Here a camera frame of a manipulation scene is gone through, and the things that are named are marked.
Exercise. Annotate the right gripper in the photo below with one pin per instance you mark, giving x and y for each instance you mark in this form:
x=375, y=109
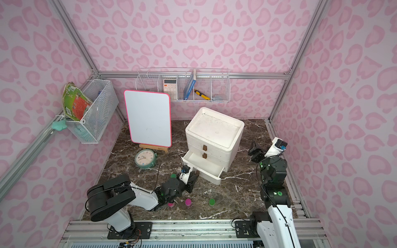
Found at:
x=259, y=155

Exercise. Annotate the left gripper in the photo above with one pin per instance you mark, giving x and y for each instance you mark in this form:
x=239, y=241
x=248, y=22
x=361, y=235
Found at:
x=188, y=183

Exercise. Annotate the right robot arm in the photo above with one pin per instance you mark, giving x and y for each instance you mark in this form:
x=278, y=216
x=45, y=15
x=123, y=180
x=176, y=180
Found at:
x=275, y=226

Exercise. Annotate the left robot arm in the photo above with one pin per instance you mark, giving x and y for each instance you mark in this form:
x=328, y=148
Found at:
x=108, y=201

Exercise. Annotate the magenta paint can right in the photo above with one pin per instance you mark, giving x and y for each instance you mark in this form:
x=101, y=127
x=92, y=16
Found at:
x=188, y=202

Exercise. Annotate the white three-drawer cabinet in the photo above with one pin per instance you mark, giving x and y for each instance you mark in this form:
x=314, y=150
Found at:
x=216, y=131

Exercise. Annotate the wooden whiteboard stand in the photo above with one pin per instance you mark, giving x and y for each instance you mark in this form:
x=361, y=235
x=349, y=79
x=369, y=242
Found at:
x=153, y=147

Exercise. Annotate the green alarm clock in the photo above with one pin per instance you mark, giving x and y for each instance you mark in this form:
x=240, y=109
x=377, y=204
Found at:
x=145, y=159

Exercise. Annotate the pink-framed whiteboard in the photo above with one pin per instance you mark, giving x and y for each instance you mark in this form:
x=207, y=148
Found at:
x=149, y=117

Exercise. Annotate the yellow utility knife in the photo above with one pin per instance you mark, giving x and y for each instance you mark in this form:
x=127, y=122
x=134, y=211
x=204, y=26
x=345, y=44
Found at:
x=202, y=95

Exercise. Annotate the blue book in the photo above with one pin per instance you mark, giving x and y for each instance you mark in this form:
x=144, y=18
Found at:
x=190, y=85

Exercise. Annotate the white calculator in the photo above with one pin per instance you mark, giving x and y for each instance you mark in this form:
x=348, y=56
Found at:
x=170, y=88

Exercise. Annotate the white mesh side basket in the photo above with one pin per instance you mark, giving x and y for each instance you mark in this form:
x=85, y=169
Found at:
x=90, y=128

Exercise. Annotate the green red snack bag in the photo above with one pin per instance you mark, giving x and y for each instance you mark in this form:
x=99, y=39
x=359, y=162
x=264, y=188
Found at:
x=75, y=103

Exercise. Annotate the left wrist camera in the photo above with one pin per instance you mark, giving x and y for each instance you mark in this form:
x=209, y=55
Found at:
x=185, y=174

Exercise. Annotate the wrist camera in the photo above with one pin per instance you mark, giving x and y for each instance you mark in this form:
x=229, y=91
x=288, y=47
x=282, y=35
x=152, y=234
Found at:
x=277, y=148
x=185, y=174

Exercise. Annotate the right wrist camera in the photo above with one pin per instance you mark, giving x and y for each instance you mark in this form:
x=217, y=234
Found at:
x=277, y=148

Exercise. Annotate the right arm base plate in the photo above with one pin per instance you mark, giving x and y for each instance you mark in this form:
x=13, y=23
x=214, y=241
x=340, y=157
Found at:
x=243, y=229

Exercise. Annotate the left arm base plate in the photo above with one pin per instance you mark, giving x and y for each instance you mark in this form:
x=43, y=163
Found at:
x=140, y=230

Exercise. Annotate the white wire wall basket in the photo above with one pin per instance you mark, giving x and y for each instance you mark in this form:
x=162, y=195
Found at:
x=214, y=83

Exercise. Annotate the green wall hook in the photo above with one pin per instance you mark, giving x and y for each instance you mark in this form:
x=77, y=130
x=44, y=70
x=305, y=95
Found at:
x=59, y=125

